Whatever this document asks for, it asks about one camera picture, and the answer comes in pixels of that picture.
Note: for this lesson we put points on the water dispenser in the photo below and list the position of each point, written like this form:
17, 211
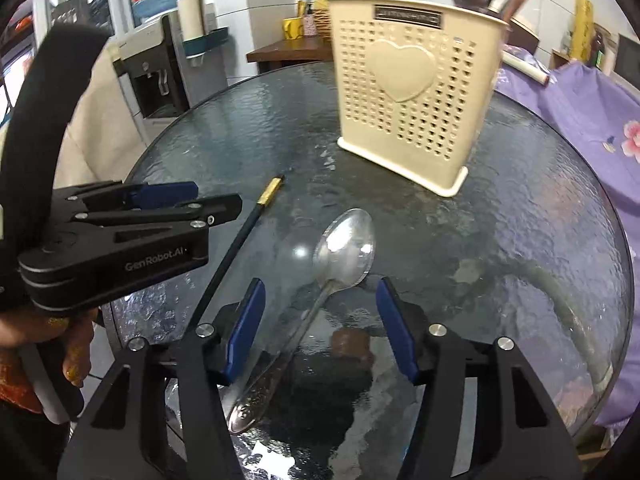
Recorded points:
163, 75

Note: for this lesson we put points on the brown wooden counter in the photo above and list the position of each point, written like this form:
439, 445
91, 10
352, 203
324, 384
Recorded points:
289, 52

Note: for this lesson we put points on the dark brown bottle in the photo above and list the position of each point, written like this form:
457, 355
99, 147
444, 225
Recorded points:
597, 52

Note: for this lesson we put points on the white microwave oven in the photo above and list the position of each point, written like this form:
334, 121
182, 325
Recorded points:
627, 60

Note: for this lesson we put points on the purple floral cloth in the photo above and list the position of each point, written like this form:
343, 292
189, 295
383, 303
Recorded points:
568, 287

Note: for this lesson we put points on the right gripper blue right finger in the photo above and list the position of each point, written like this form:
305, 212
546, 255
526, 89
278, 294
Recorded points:
397, 328

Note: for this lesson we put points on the yellow mug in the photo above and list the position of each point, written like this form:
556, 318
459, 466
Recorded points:
293, 28

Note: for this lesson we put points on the cream plastic utensil holder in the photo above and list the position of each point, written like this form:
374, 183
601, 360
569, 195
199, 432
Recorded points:
414, 81

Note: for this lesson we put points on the black gold chopstick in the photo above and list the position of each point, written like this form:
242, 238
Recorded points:
237, 243

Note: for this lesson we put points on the large silver spoon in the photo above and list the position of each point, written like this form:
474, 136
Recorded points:
342, 259

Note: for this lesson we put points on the white pan with lid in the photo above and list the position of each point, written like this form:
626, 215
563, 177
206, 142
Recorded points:
533, 72

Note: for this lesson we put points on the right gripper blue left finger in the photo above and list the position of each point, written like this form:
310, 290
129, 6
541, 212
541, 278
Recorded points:
247, 317

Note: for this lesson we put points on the yellow cylinder roll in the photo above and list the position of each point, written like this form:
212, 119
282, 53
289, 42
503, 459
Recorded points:
583, 31

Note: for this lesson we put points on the woven pattern basin sink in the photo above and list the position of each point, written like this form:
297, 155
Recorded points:
322, 21

